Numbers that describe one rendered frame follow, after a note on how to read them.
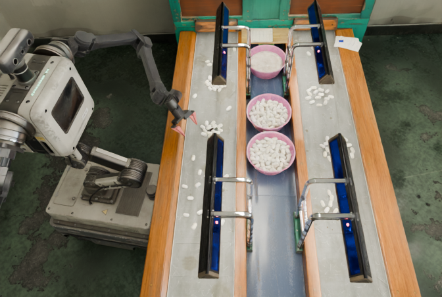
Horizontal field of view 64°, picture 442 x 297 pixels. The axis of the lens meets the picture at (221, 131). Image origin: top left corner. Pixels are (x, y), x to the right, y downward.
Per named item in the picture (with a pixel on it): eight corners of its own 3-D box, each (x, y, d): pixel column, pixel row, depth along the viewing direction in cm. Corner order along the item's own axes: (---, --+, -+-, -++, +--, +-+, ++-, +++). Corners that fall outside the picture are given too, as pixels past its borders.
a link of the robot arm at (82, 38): (131, 39, 209) (138, 25, 203) (146, 55, 207) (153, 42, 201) (65, 46, 173) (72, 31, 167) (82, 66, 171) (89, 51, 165)
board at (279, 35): (241, 44, 246) (241, 43, 245) (241, 29, 255) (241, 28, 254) (289, 43, 244) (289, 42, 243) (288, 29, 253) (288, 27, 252)
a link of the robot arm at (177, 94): (150, 100, 183) (158, 89, 178) (158, 91, 192) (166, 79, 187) (170, 114, 185) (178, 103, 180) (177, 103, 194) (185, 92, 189)
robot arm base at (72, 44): (56, 63, 166) (49, 38, 159) (66, 56, 173) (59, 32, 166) (73, 65, 165) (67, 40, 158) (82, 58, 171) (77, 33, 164)
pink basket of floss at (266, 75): (265, 89, 234) (266, 79, 226) (238, 68, 246) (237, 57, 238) (293, 69, 243) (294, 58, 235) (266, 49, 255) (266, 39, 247)
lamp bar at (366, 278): (349, 283, 131) (354, 278, 125) (327, 140, 166) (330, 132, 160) (371, 283, 130) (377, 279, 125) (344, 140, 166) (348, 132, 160)
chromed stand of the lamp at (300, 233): (295, 253, 173) (310, 220, 137) (293, 214, 185) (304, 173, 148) (335, 254, 172) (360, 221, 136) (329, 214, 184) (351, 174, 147)
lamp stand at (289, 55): (283, 99, 228) (291, 46, 192) (281, 76, 240) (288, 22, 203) (313, 98, 227) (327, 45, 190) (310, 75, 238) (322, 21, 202)
